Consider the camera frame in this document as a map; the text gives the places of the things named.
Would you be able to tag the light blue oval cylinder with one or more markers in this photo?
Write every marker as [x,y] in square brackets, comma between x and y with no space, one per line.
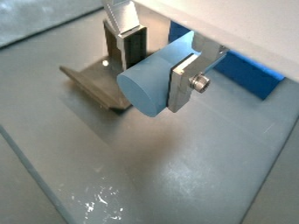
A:
[145,81]

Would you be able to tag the black curved fixture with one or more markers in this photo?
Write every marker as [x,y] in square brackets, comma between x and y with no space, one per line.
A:
[98,79]

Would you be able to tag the blue foam shape board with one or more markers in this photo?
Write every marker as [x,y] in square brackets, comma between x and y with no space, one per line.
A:
[256,77]

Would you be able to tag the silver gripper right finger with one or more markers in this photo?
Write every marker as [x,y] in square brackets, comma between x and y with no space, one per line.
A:
[188,75]

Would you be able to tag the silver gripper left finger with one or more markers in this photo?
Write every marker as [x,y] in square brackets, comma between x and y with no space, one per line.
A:
[126,34]

